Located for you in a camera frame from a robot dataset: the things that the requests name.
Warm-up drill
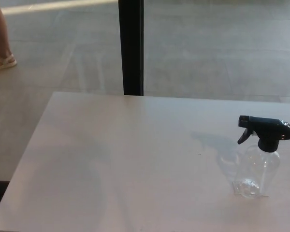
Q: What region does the clear plastic spray bottle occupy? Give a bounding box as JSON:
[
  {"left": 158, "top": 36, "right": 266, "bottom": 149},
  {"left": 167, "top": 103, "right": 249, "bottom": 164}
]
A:
[{"left": 232, "top": 143, "right": 281, "bottom": 200}]

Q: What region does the bare leg of person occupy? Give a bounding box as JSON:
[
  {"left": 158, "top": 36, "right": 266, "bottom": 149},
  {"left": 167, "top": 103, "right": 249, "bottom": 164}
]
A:
[{"left": 0, "top": 0, "right": 13, "bottom": 58}]

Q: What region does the black trigger spray lid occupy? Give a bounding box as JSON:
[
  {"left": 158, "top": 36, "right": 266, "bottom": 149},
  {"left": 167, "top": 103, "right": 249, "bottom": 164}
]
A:
[{"left": 237, "top": 115, "right": 290, "bottom": 153}]

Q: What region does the white strap sandal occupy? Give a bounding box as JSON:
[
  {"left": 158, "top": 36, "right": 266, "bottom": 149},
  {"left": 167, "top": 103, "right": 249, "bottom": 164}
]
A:
[{"left": 0, "top": 49, "right": 17, "bottom": 73}]

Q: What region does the black vertical window post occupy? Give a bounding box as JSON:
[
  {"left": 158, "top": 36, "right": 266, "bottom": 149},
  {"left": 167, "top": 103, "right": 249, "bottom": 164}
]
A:
[{"left": 118, "top": 0, "right": 145, "bottom": 96}]

